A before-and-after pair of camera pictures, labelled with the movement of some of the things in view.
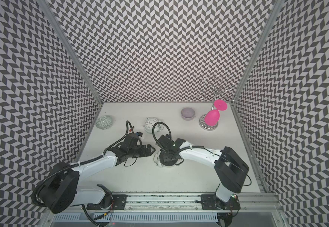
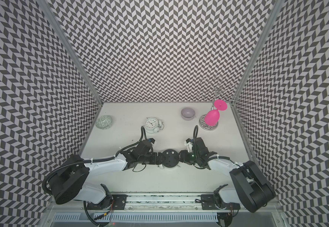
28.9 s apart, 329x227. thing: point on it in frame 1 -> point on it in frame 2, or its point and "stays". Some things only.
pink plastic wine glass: x=212 y=117 stays
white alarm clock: x=149 y=123 stays
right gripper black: x=166 y=158 -> x=194 y=163
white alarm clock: x=167 y=158 stays
